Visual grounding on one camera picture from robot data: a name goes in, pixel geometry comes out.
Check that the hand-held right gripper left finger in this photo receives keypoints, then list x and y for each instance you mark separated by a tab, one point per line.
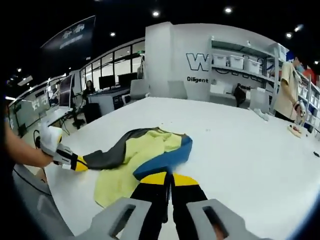
150	200

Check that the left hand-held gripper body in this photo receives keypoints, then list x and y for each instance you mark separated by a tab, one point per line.
51	137

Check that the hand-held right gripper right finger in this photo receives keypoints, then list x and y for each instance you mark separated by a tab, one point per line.
187	207

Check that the yellow blue grey garment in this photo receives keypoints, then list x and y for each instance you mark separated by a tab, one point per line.
147	147

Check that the person's left hand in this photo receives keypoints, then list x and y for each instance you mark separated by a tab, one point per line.
45	158

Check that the grey mesh office chair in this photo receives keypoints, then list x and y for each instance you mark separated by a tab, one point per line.
32	180

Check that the large standing display screen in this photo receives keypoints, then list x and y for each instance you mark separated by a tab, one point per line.
66	91

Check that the grey office desk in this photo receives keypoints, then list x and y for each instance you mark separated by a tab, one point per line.
105	100

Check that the black computer monitor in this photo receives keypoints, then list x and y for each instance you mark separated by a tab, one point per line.
106	82
127	79

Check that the dark hanging banner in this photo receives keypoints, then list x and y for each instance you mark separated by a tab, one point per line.
72	35

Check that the white crumpled cloth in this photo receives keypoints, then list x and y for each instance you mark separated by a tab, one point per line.
261	114

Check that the black bag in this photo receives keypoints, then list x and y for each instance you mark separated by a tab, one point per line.
240	96

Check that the light grey chair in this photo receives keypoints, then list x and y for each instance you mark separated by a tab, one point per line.
259	100

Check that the small black object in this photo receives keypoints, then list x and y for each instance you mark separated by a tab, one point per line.
316	154

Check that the white plastic storage bin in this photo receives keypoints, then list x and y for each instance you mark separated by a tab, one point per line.
221	61
251	66
236	61

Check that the grey metal storage shelf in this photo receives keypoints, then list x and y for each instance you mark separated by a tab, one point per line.
270	75

